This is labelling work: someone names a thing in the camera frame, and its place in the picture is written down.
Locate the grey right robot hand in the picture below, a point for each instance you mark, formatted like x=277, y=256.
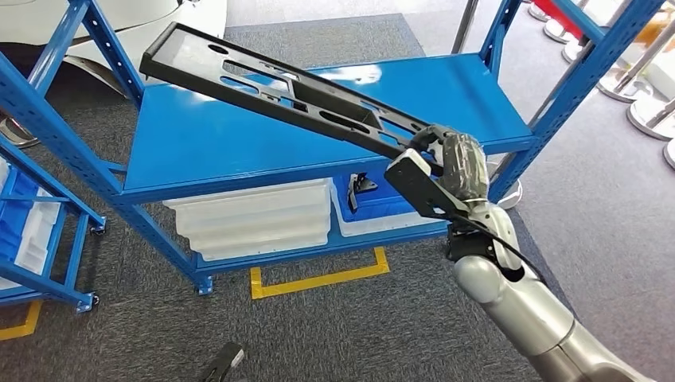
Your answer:
x=464, y=163

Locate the black plastic plate frame part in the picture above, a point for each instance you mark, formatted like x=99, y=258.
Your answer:
x=179, y=53

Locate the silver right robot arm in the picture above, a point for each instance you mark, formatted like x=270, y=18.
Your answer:
x=517, y=300

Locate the small black plastic part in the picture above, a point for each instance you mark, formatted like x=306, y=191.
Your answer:
x=354, y=198

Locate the blue metal shelf rack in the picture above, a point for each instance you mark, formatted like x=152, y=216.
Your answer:
x=211, y=142
x=47, y=284

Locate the blue plastic bin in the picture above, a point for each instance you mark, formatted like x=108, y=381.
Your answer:
x=16, y=221
x=390, y=203

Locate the white plastic bin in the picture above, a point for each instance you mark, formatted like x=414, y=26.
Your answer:
x=39, y=237
x=379, y=226

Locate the yellow floor tape outline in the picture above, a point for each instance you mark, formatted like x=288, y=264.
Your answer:
x=316, y=282
x=18, y=331

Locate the white plastic crate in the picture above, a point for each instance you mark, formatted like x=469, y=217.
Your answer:
x=253, y=221

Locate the white car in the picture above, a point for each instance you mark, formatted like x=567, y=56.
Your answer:
x=203, y=16

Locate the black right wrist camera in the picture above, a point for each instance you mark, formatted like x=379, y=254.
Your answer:
x=416, y=184

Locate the chrome stanchion post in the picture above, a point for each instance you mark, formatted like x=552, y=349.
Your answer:
x=16, y=138
x=509, y=198
x=464, y=26
x=625, y=89
x=572, y=53
x=556, y=32
x=538, y=11
x=651, y=121

